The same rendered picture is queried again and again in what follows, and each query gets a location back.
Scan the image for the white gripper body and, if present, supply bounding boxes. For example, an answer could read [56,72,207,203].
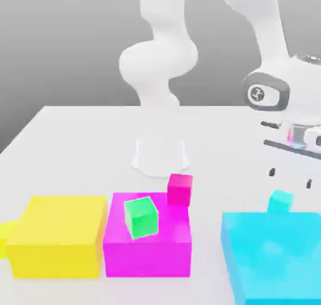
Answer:
[263,138,321,179]

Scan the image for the small cyan cube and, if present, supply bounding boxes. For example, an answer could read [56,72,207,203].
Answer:
[266,189,295,214]

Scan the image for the small pink cube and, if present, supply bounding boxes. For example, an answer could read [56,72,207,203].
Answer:
[166,173,194,207]

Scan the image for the small green cube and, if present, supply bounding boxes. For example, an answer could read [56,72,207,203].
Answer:
[124,196,159,240]

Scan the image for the small yellow cube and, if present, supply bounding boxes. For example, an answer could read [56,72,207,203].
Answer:
[0,220,18,260]

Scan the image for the large cyan box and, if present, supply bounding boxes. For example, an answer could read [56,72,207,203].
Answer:
[220,210,321,305]

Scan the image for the large magenta box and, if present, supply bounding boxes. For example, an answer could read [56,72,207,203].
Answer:
[102,192,193,279]

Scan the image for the large yellow box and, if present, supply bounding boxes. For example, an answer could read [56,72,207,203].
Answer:
[5,195,109,280]

